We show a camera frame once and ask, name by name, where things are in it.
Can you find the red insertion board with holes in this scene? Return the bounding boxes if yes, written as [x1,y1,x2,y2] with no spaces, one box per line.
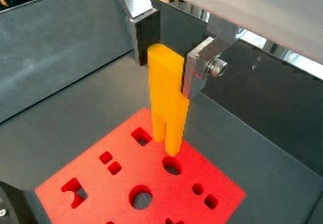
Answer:
[34,109,244,224]

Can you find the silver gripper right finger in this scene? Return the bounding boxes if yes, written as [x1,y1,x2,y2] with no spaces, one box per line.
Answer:
[181,14,244,99]

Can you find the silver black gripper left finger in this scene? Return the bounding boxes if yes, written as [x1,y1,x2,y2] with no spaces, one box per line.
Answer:
[118,0,160,66]

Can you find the black device at corner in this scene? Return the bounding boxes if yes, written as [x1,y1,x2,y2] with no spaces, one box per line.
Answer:
[0,181,37,224]

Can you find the dark grey bin walls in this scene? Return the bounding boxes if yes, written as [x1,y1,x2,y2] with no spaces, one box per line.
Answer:
[0,0,323,179]

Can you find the yellow two-pronged peg object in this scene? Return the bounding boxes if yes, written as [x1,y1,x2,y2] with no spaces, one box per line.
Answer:
[148,43,189,156]

